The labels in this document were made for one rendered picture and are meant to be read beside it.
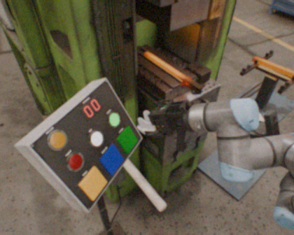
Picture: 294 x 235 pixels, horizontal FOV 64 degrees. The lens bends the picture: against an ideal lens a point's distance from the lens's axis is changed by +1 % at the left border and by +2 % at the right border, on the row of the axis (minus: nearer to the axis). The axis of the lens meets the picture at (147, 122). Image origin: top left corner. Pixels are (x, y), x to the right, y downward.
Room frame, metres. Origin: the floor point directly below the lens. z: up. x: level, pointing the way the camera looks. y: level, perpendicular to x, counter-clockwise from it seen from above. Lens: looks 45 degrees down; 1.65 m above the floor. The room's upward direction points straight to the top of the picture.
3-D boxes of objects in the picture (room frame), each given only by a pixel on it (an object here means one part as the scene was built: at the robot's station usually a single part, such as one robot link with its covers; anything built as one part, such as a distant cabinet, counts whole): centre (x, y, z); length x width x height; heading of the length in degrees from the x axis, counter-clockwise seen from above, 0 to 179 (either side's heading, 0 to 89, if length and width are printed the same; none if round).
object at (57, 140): (0.42, 0.25, 1.16); 0.05 x 0.03 x 0.04; 127
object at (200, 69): (1.09, -0.27, 0.95); 0.12 x 0.08 x 0.06; 37
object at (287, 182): (0.45, -0.54, 0.88); 0.11 x 0.08 x 0.11; 146
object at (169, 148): (1.14, -0.08, 0.69); 0.56 x 0.38 x 0.45; 37
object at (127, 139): (0.56, 0.07, 1.01); 0.07 x 0.05 x 0.07; 152
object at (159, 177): (1.14, -0.08, 0.23); 0.55 x 0.37 x 0.47; 37
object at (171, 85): (1.10, -0.04, 0.96); 0.42 x 0.20 x 0.09; 37
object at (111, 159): (0.47, 0.12, 1.01); 0.07 x 0.05 x 0.07; 152
